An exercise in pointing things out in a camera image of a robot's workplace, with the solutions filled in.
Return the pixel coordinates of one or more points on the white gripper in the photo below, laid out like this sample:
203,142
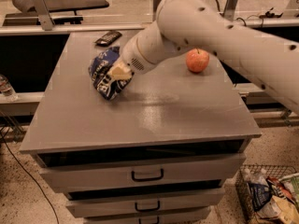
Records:
133,57

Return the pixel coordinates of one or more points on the blue kettle chip bag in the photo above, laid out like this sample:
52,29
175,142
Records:
102,81

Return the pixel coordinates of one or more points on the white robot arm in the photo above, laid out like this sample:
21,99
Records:
268,61

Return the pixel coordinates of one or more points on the red apple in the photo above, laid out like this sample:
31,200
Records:
197,60

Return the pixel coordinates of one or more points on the blue snack bag in basket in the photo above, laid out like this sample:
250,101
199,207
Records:
260,195

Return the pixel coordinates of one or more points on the red snack bag in basket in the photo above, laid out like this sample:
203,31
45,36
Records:
278,189

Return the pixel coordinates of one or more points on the green snack bag in basket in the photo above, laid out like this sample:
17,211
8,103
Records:
291,183

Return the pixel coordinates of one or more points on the tan snack bag in basket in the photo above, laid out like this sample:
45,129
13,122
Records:
280,209

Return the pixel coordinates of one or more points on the dark snack bar wrapper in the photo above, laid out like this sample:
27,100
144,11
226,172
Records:
108,38

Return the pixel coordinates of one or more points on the grey drawer cabinet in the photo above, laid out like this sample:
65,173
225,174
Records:
165,114

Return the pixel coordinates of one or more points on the clear water bottle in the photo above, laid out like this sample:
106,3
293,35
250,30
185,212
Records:
7,90

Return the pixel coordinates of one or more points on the top grey drawer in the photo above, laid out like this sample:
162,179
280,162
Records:
119,175

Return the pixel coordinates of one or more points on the grey drawer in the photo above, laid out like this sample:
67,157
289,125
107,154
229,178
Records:
145,204
162,217
119,175

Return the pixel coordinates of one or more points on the middle grey drawer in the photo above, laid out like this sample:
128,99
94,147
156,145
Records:
145,204

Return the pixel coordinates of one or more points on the bottom grey drawer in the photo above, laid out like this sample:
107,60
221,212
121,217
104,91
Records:
162,217

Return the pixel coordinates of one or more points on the plastic bottle in basket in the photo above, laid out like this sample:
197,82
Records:
258,177

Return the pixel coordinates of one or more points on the left metal bracket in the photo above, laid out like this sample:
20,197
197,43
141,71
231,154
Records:
45,20

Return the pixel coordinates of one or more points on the right metal bracket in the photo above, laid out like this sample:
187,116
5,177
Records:
229,10

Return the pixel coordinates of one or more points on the wire basket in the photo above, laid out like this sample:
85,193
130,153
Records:
243,192

